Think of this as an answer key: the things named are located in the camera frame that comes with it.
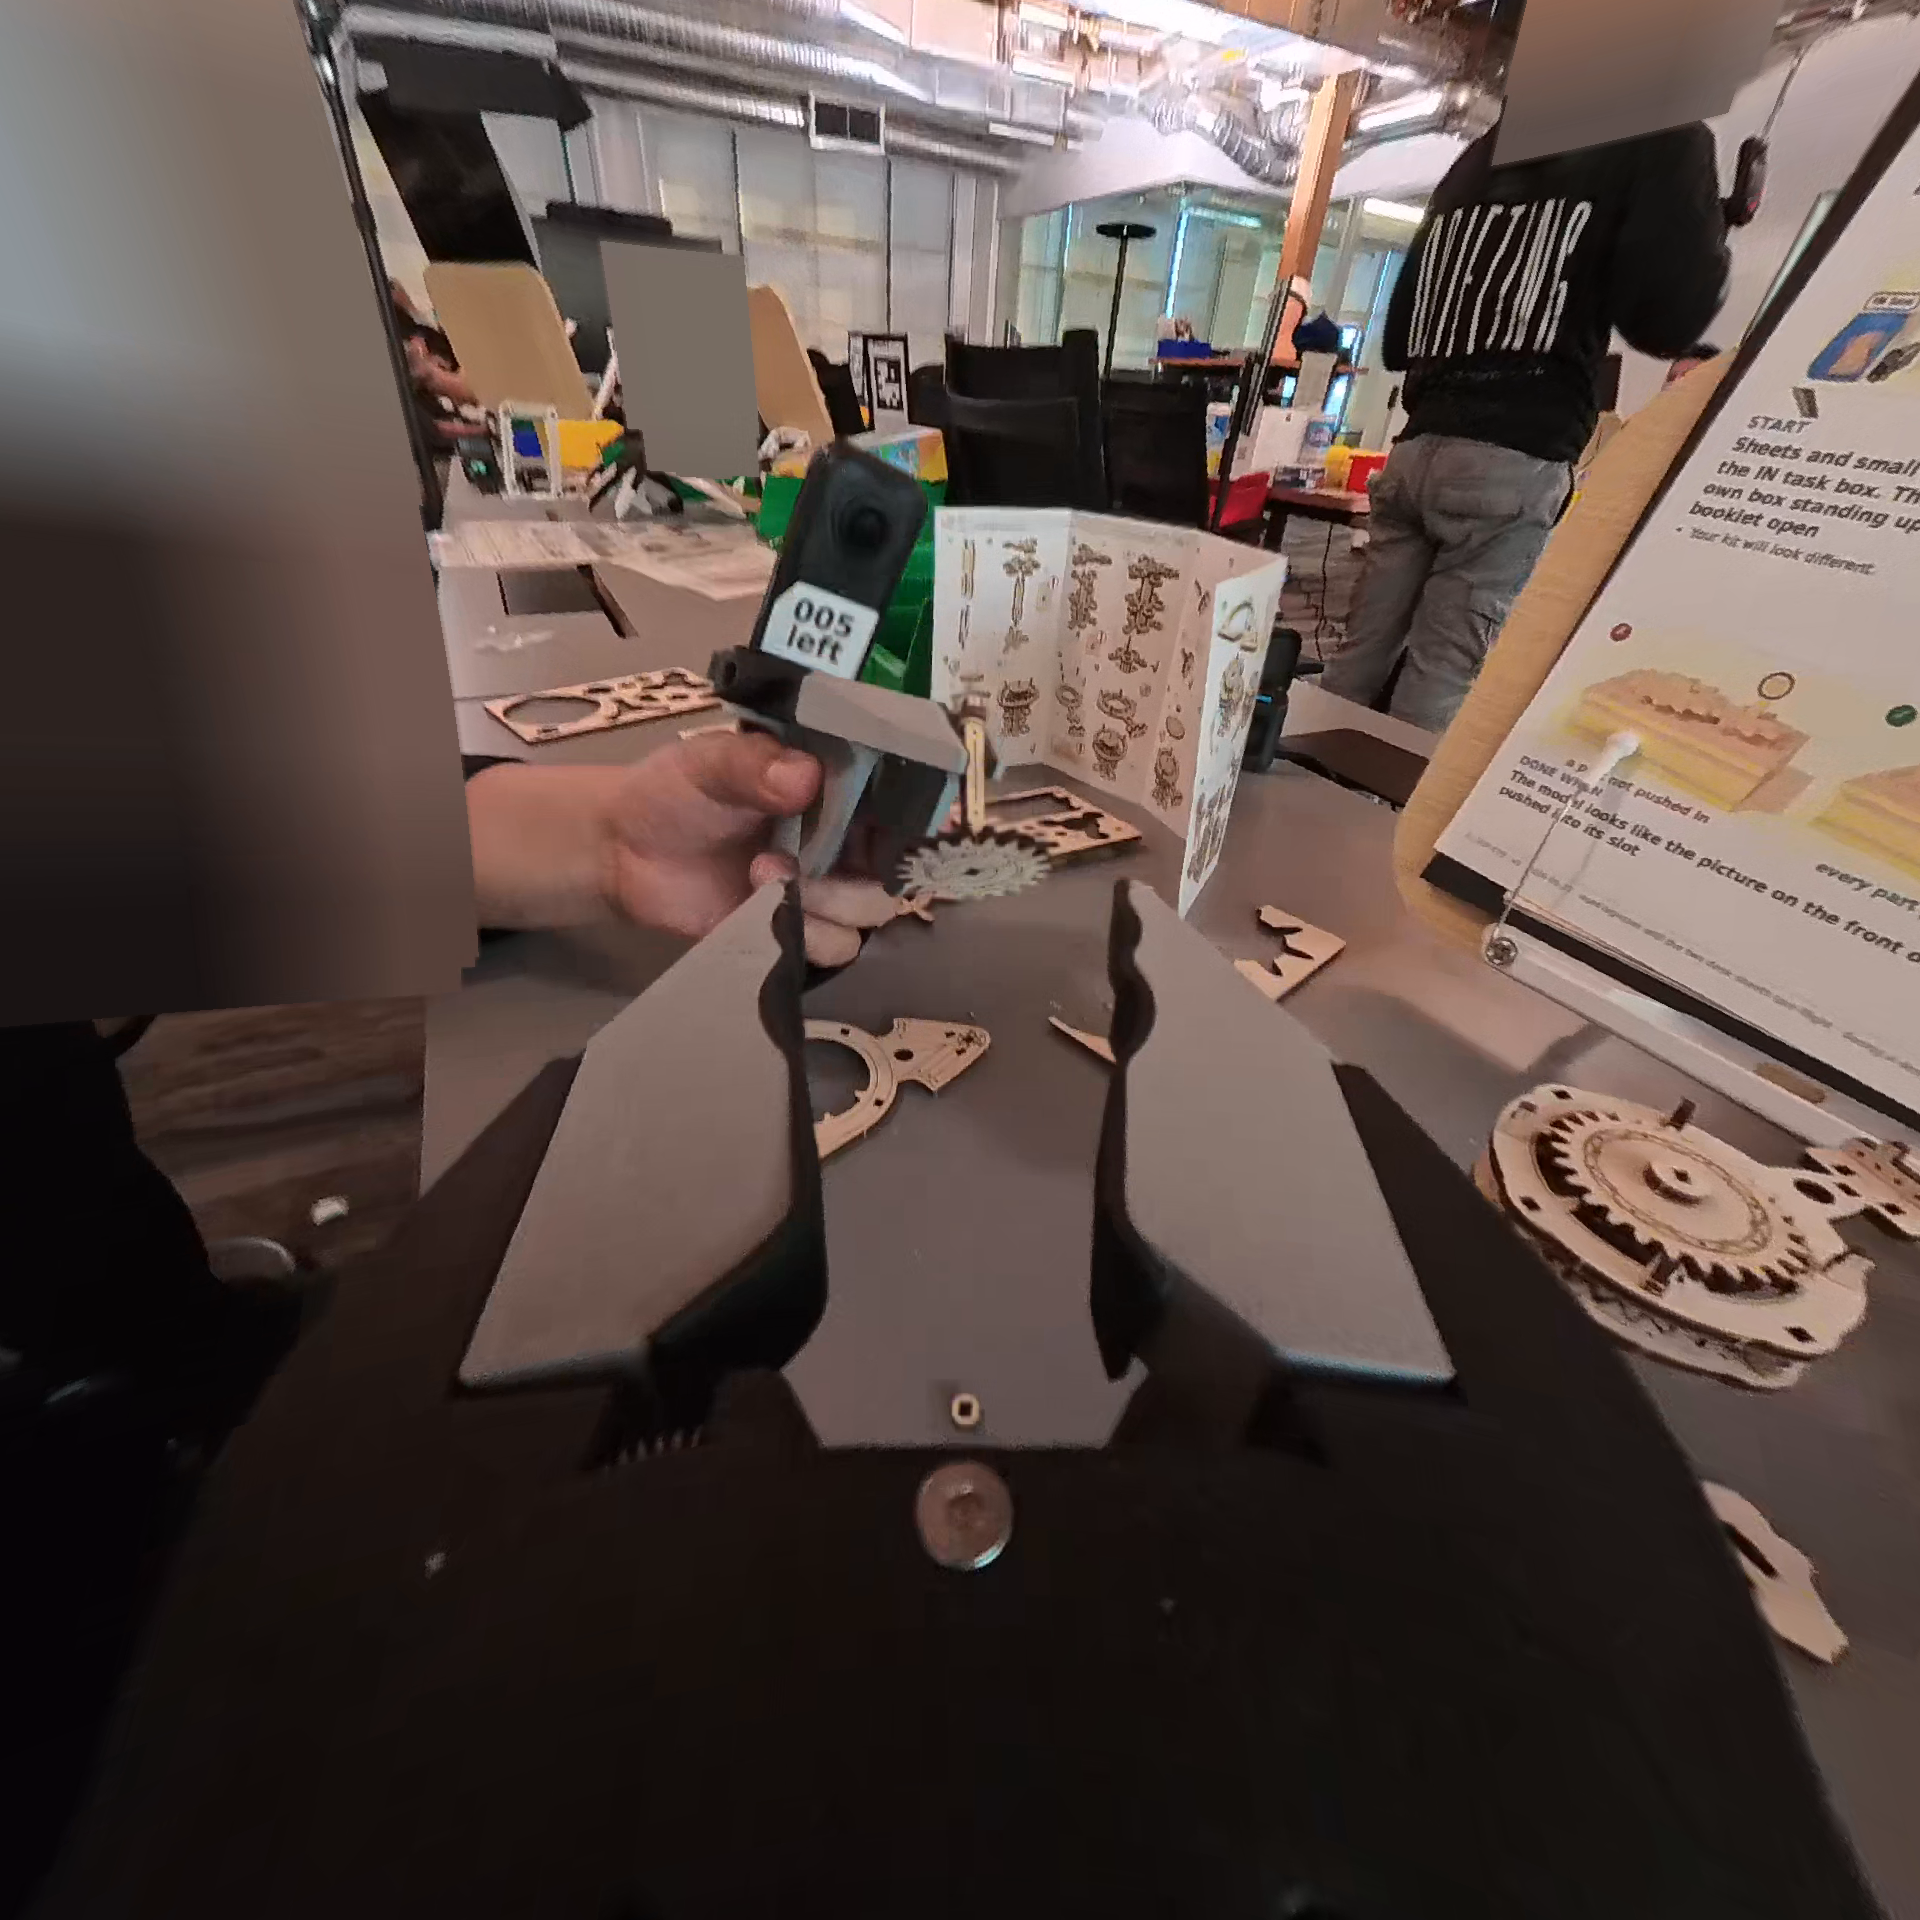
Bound person's left hand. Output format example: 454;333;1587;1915
597;732;903;967

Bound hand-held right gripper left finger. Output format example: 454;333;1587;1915
457;882;831;1388

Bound assembled wooden gear model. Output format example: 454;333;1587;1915
1473;1080;1920;1391

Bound white instruction sign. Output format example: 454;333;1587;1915
1419;74;1920;1126

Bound wooden sheet frame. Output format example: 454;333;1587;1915
961;784;1144;875

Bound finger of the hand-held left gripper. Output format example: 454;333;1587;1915
792;672;981;783
859;747;971;852

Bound black floor lamp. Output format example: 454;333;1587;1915
1092;221;1160;379

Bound notched wooden part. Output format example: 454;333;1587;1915
1231;902;1349;1005

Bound printed paper sheets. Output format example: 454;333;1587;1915
429;517;781;600

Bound folded instruction booklet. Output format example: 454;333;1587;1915
928;505;1294;921

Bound wooden sheet with round cut-outs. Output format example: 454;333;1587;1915
478;669;723;750

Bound white sign holder rail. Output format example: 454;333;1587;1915
1476;898;1920;1128

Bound black office chair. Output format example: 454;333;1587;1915
942;330;1219;525

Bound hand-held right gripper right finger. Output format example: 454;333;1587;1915
1090;880;1457;1386

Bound wooden sign back board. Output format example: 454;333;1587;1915
1392;349;1736;952

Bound curved wooden part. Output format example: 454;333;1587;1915
1699;1478;1852;1667

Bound person's left forearm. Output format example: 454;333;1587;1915
462;755;638;934

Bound ring-shaped wooden part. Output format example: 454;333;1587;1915
802;1015;995;1164

